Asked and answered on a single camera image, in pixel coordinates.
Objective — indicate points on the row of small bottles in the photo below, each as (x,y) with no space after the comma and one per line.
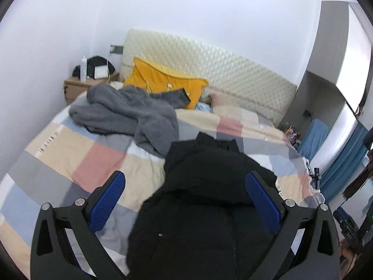
(291,134)

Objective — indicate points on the black bag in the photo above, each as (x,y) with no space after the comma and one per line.
(97,61)

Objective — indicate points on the grey and white wardrobe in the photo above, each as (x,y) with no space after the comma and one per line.
(329,49)

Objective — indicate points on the pink pillow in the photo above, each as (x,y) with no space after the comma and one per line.
(224,102)

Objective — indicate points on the white bottle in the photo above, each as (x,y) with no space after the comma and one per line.
(83,68)

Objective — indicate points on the grey wall socket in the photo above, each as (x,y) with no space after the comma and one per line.
(117,49)

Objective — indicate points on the person's right hand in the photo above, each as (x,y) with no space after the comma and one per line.
(346,253)

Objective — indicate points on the white box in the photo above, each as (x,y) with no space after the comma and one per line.
(101,72)

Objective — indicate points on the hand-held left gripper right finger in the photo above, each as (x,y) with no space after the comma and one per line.
(263,201)

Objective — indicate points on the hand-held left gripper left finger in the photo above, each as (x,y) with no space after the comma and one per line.
(107,201)

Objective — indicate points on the cream quilted headboard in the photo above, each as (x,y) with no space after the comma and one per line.
(233,73)

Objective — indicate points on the black puffer jacket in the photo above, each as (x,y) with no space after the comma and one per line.
(204,224)

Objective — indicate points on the brown plaid scarf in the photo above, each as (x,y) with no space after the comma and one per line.
(360,178)

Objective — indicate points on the blue cloth in niche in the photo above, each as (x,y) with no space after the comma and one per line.
(314,137)

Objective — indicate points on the blue curtain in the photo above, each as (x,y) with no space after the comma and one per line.
(343,163)

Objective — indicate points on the black phone stand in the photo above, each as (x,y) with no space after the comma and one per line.
(316,178)

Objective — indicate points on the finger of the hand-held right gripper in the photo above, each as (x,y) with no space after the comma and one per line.
(340,215)

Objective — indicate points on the yellow pillow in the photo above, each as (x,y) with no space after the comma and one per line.
(163,78)

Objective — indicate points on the checkered pastel blanket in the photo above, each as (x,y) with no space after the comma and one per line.
(58,157)

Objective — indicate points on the wooden nightstand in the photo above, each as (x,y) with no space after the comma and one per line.
(75,89)

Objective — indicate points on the grey fleece garment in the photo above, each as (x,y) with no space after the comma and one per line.
(131,113)

